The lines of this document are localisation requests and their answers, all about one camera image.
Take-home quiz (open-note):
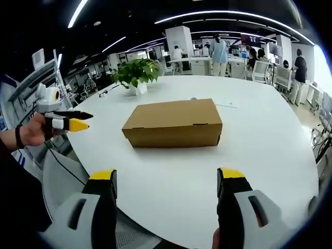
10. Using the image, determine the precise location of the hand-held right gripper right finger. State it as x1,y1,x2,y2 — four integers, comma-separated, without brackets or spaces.
216,167,296,249

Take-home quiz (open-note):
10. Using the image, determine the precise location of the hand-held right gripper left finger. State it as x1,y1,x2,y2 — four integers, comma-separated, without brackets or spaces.
43,169,118,249

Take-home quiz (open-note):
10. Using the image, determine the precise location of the brown cardboard shoe box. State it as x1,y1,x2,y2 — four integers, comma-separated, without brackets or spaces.
121,98,223,149

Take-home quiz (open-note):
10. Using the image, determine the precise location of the person's left hand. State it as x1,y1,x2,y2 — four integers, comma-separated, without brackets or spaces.
19,113,55,147

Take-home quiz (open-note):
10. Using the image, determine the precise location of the person's right hand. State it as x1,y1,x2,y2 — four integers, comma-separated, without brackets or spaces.
212,228,221,249

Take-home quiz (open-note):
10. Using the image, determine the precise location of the black wristband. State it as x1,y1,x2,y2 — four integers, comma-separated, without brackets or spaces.
15,124,25,149

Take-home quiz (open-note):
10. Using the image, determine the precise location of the green potted plant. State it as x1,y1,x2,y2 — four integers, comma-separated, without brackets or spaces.
110,58,161,95

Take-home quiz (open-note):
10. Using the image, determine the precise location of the white paper sheet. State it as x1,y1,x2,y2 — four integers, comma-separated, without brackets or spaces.
215,99,239,109

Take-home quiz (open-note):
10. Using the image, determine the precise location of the white square pillar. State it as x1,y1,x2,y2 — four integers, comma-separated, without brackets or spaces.
164,25,193,59

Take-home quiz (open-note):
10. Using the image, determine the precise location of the white mesh office chair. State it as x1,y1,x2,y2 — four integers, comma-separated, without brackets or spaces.
273,66,294,98
250,60,271,84

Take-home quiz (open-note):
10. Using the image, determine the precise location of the black cable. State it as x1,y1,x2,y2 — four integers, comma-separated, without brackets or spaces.
44,141,90,185

